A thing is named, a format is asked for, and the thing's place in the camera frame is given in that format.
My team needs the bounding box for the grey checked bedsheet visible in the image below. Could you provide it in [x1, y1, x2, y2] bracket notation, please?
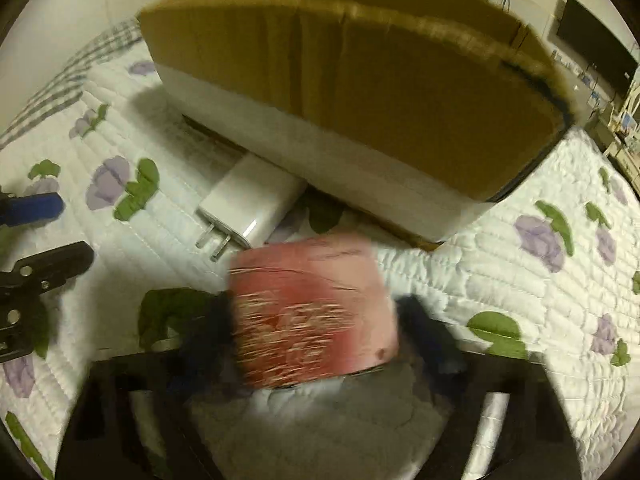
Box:
[1, 18, 142, 148]

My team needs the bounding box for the floral white quilt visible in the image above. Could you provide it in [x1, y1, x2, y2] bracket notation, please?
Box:
[1, 44, 639, 479]

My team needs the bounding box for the white dressing table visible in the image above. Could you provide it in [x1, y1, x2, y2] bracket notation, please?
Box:
[586, 81, 639, 195]

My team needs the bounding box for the white plug adapter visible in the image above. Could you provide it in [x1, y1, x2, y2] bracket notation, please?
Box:
[195, 154, 307, 261]

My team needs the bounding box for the red patterned wallet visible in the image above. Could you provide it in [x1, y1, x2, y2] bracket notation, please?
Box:
[229, 234, 399, 389]

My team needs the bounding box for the brown cardboard box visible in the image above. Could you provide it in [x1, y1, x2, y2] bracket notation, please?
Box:
[139, 0, 573, 243]

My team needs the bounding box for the black wall television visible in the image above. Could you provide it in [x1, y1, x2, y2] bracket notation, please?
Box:
[555, 0, 638, 96]

